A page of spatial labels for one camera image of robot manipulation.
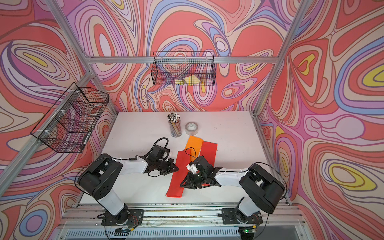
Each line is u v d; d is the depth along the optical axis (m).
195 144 1.02
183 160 0.92
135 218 0.72
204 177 0.68
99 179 0.47
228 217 0.72
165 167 0.80
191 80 0.91
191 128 1.10
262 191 0.44
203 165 0.68
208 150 0.98
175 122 0.93
